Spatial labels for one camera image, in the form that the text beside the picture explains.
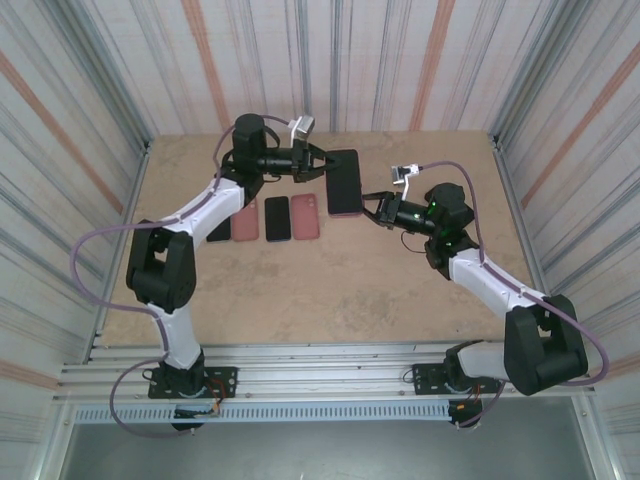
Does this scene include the pink phone case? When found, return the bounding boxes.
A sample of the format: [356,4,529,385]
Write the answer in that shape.
[231,204,260,244]
[324,148,364,219]

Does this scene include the black phone red edge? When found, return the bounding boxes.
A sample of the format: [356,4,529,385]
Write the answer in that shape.
[291,193,321,242]

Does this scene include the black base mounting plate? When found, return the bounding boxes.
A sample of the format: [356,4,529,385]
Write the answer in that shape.
[410,362,504,397]
[148,366,239,401]

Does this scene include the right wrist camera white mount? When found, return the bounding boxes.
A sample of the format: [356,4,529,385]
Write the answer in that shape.
[390,163,424,201]

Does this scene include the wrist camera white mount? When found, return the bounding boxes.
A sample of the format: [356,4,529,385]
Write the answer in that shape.
[288,115,317,151]
[390,163,424,201]

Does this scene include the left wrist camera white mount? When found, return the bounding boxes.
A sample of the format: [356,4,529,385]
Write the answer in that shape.
[288,115,317,151]

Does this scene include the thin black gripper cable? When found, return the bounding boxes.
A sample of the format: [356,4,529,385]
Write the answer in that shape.
[401,231,432,255]

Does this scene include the aluminium side rail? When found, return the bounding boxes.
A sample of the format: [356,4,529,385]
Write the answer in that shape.
[88,138,154,362]
[490,130,569,359]

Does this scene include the aluminium rail frame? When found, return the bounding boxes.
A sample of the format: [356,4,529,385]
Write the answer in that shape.
[49,341,599,407]

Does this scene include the grey slotted cable tray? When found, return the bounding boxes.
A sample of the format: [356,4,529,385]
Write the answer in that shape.
[72,402,451,425]

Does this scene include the red black base wires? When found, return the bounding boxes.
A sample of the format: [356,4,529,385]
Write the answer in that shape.
[202,377,225,416]
[448,384,485,414]

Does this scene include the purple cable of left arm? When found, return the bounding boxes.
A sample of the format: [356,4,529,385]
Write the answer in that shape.
[72,113,299,440]

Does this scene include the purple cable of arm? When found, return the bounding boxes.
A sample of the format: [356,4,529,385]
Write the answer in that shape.
[419,159,611,431]
[72,113,299,440]

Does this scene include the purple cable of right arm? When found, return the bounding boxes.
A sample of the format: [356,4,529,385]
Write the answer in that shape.
[419,159,611,431]

